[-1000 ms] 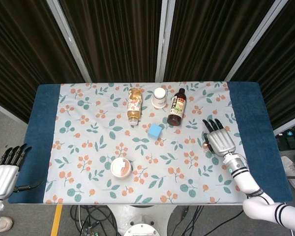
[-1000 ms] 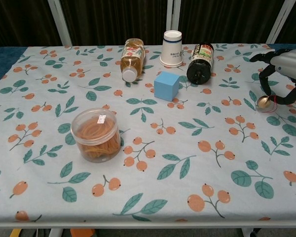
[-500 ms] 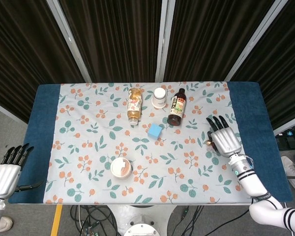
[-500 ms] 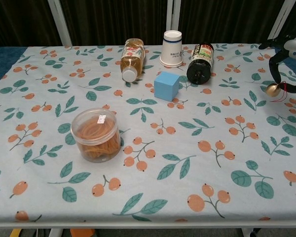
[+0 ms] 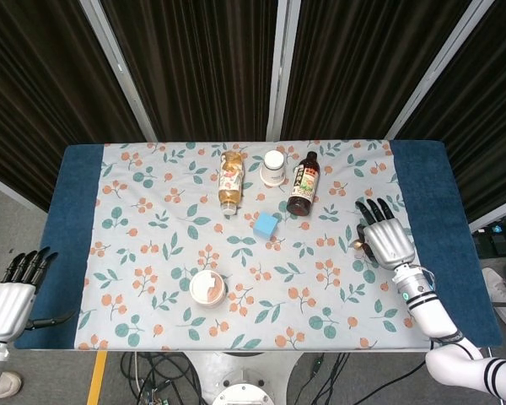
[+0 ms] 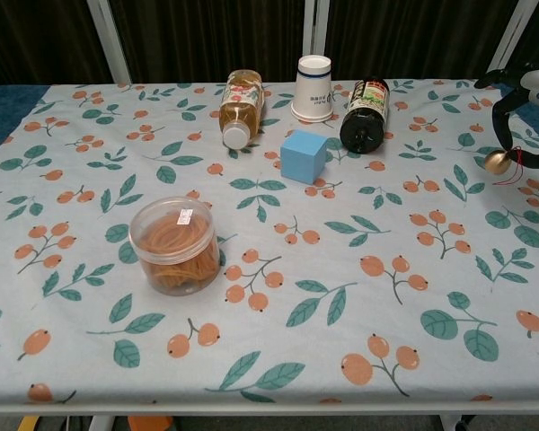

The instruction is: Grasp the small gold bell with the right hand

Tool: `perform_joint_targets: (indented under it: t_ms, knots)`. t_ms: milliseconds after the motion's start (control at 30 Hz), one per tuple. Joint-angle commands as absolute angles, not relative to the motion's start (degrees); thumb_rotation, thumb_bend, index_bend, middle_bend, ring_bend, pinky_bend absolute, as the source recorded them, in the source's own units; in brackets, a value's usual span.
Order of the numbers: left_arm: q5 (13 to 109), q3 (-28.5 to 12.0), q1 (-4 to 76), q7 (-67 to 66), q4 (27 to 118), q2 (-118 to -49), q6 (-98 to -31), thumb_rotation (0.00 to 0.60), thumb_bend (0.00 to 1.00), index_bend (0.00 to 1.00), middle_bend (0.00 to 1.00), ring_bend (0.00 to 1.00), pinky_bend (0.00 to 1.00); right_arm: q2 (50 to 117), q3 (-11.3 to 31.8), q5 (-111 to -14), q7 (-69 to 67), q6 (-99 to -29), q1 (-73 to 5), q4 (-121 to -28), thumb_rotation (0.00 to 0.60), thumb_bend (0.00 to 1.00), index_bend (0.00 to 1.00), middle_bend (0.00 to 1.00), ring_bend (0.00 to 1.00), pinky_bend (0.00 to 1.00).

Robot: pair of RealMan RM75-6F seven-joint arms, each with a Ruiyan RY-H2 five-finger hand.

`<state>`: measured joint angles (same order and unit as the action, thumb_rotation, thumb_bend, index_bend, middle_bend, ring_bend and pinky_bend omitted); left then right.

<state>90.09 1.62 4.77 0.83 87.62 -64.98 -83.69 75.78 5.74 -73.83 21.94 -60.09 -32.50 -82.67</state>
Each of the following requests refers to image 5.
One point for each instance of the dark blue table cover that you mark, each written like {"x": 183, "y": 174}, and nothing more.
{"x": 67, "y": 236}

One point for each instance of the light blue foam cube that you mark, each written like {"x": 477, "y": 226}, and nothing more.
{"x": 265, "y": 225}

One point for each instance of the amber tea plastic bottle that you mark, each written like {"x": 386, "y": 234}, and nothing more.
{"x": 231, "y": 181}

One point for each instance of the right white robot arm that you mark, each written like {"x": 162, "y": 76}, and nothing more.
{"x": 432, "y": 314}

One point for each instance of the left silver-black robot hand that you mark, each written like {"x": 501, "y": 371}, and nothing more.
{"x": 6, "y": 301}

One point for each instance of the black pleated curtain panel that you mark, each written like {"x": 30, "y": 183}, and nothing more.
{"x": 38, "y": 84}
{"x": 354, "y": 63}
{"x": 194, "y": 63}
{"x": 489, "y": 126}

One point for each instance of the dark brown labelled bottle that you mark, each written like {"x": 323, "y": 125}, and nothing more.
{"x": 304, "y": 185}

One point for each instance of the white frame pole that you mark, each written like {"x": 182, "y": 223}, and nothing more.
{"x": 436, "y": 69}
{"x": 118, "y": 69}
{"x": 280, "y": 67}

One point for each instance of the white shoe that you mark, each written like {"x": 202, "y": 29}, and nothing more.
{"x": 7, "y": 385}
{"x": 498, "y": 284}

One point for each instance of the floral orange-berry tablecloth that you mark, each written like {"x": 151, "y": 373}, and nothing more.
{"x": 253, "y": 270}

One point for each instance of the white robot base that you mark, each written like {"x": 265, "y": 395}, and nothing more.
{"x": 244, "y": 377}

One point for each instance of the black floor electronics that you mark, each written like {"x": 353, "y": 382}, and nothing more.
{"x": 499, "y": 236}

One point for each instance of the right silver-black robot hand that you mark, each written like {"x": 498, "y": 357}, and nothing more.
{"x": 389, "y": 242}

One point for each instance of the white paper cup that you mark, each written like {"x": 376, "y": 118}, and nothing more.
{"x": 273, "y": 169}

